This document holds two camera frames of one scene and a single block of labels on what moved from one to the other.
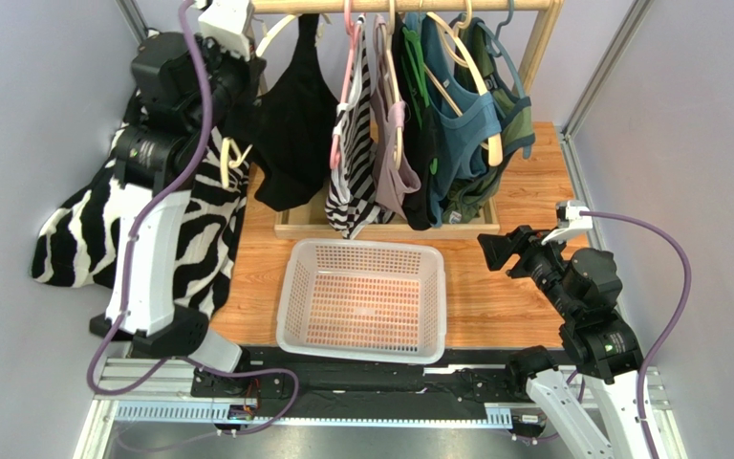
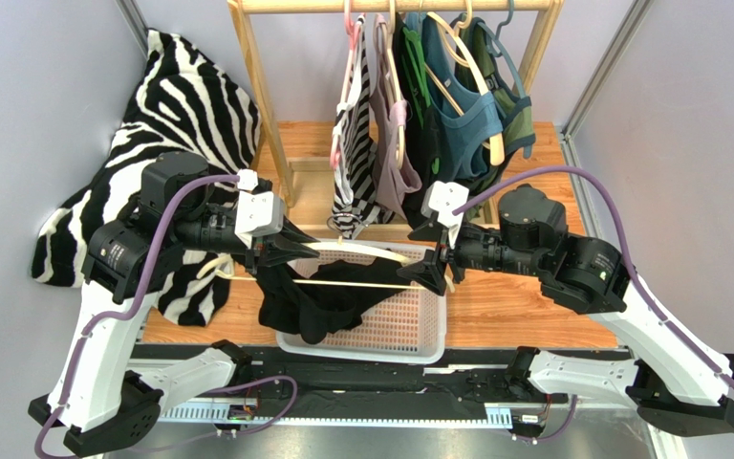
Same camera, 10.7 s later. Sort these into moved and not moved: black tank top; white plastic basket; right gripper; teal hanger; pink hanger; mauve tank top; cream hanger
Moved: right gripper; black tank top; cream hanger
Not moved: white plastic basket; teal hanger; mauve tank top; pink hanger
